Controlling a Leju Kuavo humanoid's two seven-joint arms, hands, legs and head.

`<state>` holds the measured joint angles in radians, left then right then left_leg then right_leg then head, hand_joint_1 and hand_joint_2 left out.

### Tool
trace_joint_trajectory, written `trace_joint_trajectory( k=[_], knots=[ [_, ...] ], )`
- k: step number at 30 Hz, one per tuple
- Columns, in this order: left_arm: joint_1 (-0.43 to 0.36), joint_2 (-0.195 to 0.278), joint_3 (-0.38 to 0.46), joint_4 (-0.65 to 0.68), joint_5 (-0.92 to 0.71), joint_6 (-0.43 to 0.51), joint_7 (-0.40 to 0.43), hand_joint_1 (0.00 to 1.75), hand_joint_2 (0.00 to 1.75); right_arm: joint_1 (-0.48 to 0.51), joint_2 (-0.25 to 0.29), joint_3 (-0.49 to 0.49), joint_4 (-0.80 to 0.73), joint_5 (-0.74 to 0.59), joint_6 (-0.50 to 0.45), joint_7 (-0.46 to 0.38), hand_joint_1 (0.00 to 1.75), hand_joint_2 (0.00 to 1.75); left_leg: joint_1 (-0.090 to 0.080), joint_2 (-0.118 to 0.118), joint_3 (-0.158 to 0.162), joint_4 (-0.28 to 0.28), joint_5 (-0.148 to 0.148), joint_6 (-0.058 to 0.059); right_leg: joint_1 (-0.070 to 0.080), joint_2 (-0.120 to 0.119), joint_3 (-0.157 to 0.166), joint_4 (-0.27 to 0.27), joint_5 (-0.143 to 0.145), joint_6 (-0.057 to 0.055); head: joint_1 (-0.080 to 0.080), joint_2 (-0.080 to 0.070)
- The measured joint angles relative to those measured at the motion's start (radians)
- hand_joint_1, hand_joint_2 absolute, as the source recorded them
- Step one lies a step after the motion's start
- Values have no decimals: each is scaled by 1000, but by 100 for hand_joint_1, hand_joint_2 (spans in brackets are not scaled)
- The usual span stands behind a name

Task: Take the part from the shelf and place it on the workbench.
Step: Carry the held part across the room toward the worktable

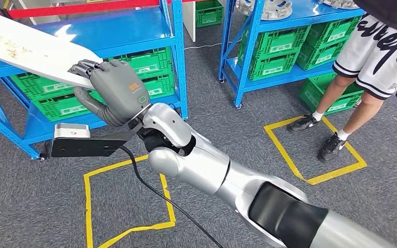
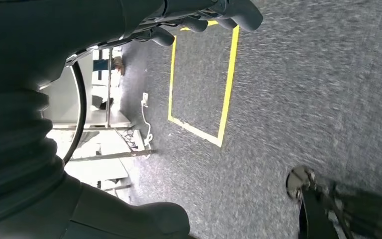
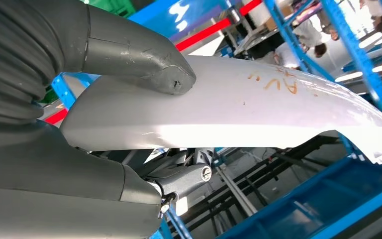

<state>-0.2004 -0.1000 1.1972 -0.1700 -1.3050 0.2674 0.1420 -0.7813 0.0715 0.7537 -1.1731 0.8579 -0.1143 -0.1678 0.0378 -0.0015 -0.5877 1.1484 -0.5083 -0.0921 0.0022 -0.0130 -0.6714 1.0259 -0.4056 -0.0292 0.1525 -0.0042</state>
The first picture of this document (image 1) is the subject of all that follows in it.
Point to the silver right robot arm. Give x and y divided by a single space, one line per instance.
202 171

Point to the red barrier tape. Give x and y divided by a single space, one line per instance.
82 7

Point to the black camera bracket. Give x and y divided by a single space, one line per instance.
89 145

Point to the open green plastic crate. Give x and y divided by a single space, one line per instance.
315 92

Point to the white cabinet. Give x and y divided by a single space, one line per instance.
189 20

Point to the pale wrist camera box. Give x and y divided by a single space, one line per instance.
71 130

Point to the silver wheel hubcap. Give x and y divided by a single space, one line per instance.
339 3
270 8

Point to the white curved car part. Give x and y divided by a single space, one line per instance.
30 48

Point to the blue metal shelf rack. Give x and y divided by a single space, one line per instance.
116 30
304 13

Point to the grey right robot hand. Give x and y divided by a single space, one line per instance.
119 89

